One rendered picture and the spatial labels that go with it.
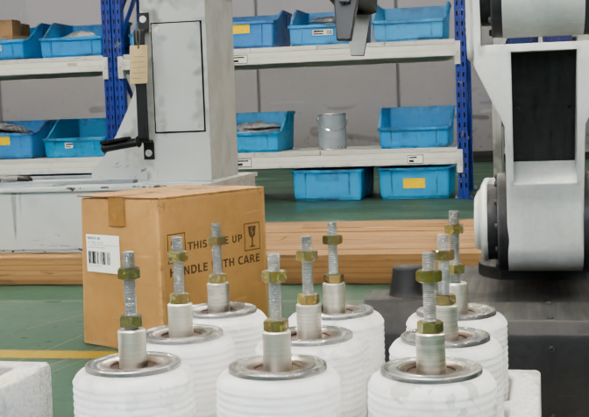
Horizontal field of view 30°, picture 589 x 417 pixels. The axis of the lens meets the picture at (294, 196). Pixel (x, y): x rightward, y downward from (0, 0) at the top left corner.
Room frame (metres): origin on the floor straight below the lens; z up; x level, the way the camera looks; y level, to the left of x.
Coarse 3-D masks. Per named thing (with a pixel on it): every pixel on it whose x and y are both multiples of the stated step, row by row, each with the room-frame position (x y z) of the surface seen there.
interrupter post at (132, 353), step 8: (144, 328) 0.86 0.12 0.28; (120, 336) 0.85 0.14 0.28; (128, 336) 0.85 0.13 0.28; (136, 336) 0.85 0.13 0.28; (144, 336) 0.86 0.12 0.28; (120, 344) 0.85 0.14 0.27; (128, 344) 0.85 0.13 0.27; (136, 344) 0.85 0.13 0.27; (144, 344) 0.86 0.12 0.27; (120, 352) 0.85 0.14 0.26; (128, 352) 0.85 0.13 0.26; (136, 352) 0.85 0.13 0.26; (144, 352) 0.86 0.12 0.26; (120, 360) 0.85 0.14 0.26; (128, 360) 0.85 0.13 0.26; (136, 360) 0.85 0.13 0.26; (144, 360) 0.86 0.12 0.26; (120, 368) 0.85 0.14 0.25; (128, 368) 0.85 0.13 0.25; (136, 368) 0.85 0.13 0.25
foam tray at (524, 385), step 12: (516, 372) 1.08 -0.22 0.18; (528, 372) 1.08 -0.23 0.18; (516, 384) 1.04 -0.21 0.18; (528, 384) 1.04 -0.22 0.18; (540, 384) 1.05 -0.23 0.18; (516, 396) 0.99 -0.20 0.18; (528, 396) 0.99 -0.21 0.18; (540, 396) 1.02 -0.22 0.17; (504, 408) 0.96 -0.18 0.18; (516, 408) 0.95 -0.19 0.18; (528, 408) 0.95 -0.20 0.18; (540, 408) 1.00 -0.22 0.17
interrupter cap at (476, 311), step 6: (468, 306) 1.06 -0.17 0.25; (474, 306) 1.06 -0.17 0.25; (480, 306) 1.06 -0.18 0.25; (486, 306) 1.05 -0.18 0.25; (420, 312) 1.03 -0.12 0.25; (468, 312) 1.04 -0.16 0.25; (474, 312) 1.04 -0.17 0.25; (480, 312) 1.02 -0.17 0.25; (486, 312) 1.03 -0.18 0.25; (492, 312) 1.02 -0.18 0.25; (462, 318) 1.00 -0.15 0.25; (468, 318) 1.00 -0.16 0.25; (474, 318) 1.00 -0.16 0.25; (480, 318) 1.00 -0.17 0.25
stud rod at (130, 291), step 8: (128, 256) 0.86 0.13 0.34; (128, 264) 0.86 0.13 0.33; (128, 280) 0.86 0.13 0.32; (128, 288) 0.86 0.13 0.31; (128, 296) 0.86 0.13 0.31; (136, 296) 0.86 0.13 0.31; (128, 304) 0.86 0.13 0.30; (136, 304) 0.86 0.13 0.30; (128, 312) 0.86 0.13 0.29; (136, 312) 0.86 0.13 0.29; (128, 328) 0.86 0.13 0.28; (136, 328) 0.86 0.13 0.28
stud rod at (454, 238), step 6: (450, 210) 1.04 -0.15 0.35; (456, 210) 1.04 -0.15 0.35; (450, 216) 1.04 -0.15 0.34; (456, 216) 1.03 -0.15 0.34; (450, 222) 1.03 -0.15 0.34; (456, 222) 1.03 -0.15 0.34; (450, 234) 1.04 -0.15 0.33; (456, 234) 1.03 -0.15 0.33; (450, 240) 1.04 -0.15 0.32; (456, 240) 1.03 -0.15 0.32; (450, 246) 1.04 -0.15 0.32; (456, 246) 1.03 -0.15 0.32; (456, 252) 1.03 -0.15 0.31; (456, 258) 1.03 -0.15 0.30; (450, 264) 1.04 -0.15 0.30; (456, 264) 1.03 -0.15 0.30; (456, 276) 1.03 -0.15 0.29; (456, 282) 1.03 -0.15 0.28
